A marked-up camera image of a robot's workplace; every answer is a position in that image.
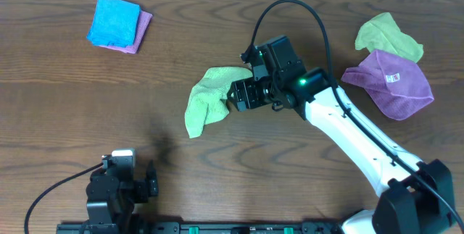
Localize light green cloth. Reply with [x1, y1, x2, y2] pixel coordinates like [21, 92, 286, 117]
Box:
[184, 67, 252, 138]

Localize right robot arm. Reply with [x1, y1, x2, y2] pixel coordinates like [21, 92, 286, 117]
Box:
[227, 69, 463, 233]

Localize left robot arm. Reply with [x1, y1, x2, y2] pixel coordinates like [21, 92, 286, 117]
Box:
[86, 156, 159, 233]

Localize folded pink cloth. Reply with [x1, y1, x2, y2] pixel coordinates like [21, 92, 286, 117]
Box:
[102, 11, 153, 54]

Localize crumpled purple cloth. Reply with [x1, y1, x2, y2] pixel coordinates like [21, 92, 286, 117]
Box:
[341, 49, 434, 120]

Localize folded blue cloth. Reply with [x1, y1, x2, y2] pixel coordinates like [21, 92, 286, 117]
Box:
[87, 0, 141, 47]

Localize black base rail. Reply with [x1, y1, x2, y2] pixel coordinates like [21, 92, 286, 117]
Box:
[56, 222, 343, 234]

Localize left black cable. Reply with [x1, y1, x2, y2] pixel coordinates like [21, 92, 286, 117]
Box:
[23, 162, 106, 234]

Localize black cable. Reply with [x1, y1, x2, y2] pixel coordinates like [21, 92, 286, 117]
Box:
[249, 0, 464, 233]
[23, 162, 106, 234]

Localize right black cable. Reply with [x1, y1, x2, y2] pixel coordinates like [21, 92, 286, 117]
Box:
[249, 0, 464, 233]

